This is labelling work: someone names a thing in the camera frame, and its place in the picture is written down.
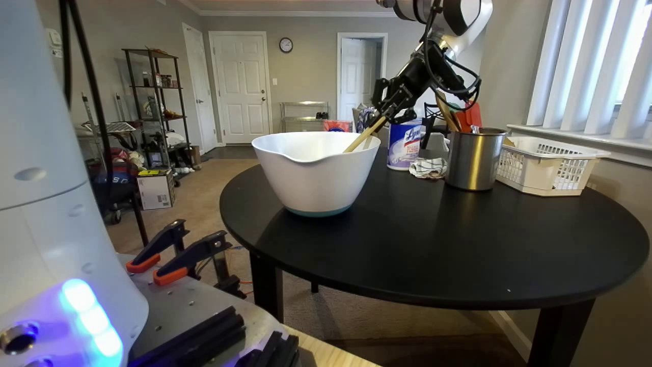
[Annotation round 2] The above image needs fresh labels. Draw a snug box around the glass shoe shelf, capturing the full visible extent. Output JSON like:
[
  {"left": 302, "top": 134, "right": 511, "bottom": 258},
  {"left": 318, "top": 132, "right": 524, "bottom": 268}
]
[{"left": 281, "top": 100, "right": 329, "bottom": 132}]

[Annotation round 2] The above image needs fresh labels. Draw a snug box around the disinfecting wipes canister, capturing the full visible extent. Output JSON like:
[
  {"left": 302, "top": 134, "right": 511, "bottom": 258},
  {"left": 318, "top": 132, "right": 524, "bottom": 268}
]
[{"left": 386, "top": 118, "right": 425, "bottom": 172}]

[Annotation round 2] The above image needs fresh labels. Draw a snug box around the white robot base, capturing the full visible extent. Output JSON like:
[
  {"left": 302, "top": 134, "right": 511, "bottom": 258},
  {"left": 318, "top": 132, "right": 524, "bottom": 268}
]
[{"left": 0, "top": 0, "right": 148, "bottom": 367}]

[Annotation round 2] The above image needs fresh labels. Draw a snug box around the white front door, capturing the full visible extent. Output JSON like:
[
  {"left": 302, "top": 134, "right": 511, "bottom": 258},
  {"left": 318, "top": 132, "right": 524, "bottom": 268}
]
[{"left": 209, "top": 31, "right": 273, "bottom": 144}]

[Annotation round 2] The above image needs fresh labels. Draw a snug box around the white plastic basket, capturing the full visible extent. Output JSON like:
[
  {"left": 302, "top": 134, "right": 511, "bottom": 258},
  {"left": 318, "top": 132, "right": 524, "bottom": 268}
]
[{"left": 496, "top": 136, "right": 607, "bottom": 199}]

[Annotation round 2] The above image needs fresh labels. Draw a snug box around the white interior door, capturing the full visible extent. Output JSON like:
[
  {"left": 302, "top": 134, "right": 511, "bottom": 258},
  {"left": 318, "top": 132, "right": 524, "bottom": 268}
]
[{"left": 337, "top": 32, "right": 385, "bottom": 121}]

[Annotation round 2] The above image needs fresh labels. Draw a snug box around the cardboard box on floor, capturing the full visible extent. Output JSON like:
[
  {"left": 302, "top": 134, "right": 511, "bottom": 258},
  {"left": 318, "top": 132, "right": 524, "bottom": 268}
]
[{"left": 136, "top": 172, "right": 173, "bottom": 211}]

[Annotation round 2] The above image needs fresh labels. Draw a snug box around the orange black clamp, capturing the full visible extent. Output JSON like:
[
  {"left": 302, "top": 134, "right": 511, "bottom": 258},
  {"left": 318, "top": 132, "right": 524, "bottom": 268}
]
[
  {"left": 126, "top": 218, "right": 188, "bottom": 274},
  {"left": 154, "top": 230, "right": 235, "bottom": 289}
]

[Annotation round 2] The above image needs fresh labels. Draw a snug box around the wooden spoon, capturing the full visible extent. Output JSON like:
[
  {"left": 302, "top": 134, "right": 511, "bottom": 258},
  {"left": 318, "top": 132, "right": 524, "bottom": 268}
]
[{"left": 343, "top": 115, "right": 386, "bottom": 154}]

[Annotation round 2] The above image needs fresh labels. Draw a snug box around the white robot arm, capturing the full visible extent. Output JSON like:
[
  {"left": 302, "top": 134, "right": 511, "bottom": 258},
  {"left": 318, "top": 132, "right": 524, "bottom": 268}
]
[{"left": 374, "top": 0, "right": 492, "bottom": 128}]

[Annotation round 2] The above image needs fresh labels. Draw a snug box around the steel utensil holder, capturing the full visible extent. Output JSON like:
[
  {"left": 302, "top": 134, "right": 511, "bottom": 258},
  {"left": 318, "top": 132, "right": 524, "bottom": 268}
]
[{"left": 444, "top": 128, "right": 504, "bottom": 191}]

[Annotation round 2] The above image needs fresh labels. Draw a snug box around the black metal shelving unit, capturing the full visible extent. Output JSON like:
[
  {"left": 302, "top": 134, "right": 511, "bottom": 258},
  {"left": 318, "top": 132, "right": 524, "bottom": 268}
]
[{"left": 124, "top": 50, "right": 193, "bottom": 170}]

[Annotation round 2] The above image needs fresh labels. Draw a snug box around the white mixing bowl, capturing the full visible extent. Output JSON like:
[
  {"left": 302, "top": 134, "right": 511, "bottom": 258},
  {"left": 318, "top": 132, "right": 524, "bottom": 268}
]
[{"left": 250, "top": 131, "right": 381, "bottom": 216}]

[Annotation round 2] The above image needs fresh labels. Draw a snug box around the round black table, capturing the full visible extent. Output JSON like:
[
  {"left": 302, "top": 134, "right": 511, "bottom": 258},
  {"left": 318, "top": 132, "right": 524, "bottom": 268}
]
[{"left": 219, "top": 164, "right": 649, "bottom": 367}]

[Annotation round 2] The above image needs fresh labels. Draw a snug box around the red spatula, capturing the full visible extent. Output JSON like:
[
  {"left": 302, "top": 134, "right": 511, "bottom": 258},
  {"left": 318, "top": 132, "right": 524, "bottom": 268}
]
[{"left": 457, "top": 102, "right": 483, "bottom": 132}]

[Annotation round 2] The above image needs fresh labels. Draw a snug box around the round wall clock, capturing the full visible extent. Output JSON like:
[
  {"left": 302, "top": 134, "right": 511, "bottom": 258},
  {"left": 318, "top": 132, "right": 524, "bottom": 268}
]
[{"left": 278, "top": 37, "right": 294, "bottom": 56}]

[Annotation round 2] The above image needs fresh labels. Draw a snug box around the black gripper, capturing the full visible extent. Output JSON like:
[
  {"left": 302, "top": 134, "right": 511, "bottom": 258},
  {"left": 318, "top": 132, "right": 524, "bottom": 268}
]
[{"left": 370, "top": 42, "right": 481, "bottom": 131}]

